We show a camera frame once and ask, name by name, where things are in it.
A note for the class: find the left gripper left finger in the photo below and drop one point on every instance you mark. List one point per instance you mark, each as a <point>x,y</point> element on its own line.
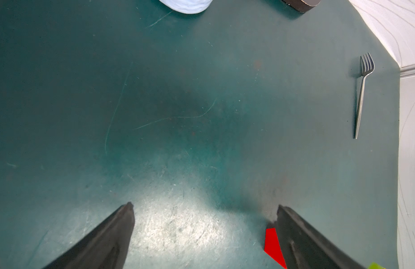
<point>105,247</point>

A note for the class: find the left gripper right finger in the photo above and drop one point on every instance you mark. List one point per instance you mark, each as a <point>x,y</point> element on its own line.
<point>304,247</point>

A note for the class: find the red lego brick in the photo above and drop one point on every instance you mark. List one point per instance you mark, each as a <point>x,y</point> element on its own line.
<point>272,247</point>

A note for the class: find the green lego brick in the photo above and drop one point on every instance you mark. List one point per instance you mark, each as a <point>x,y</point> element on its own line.
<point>375,266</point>

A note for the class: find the green table mat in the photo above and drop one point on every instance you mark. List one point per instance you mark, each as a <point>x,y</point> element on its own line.
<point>206,123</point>

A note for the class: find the metal tweezers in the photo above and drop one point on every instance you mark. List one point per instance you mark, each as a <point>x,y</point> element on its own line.
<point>367,68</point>

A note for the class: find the black metal mug tree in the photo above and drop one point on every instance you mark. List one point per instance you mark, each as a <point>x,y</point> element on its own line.
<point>302,6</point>

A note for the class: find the light blue mug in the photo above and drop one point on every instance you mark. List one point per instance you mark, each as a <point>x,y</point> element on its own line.
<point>189,7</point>

